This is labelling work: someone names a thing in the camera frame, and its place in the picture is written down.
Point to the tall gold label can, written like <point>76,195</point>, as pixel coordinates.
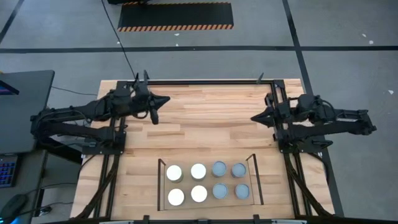
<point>198,171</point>

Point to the blue lit laptop screen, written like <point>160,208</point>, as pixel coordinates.
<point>7,90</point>

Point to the tall can bright lid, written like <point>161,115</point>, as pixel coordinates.
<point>174,173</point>
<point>176,197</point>

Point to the black clamp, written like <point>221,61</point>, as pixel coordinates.
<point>256,218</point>
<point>260,77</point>
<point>145,218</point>
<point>145,74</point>

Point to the backlit keyboard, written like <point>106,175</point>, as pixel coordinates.
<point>7,171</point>

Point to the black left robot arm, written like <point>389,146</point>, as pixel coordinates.
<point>93,107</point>

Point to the short blue grey can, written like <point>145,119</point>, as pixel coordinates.
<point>219,168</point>
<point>220,190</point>
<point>238,170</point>

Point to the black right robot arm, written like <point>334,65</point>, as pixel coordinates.
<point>326,119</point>

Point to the tall olive green label can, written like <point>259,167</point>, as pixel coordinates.
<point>199,193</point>

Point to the black aluminium table frame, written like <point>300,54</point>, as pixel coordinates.
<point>202,82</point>

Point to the dark grey side table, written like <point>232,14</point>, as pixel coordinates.
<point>29,174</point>

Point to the black hazard striped floor mat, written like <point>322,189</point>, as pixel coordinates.
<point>174,14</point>

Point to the black equipment base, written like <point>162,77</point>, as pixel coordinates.
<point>118,1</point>

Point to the short green label can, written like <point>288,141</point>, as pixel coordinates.
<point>242,191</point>

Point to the black computer mouse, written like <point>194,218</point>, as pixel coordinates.
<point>14,205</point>

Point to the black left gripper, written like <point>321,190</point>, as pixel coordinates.
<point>143,99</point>

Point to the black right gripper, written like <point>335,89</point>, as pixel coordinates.
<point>281,113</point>

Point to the silver bracket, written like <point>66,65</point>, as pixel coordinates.
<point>289,222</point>

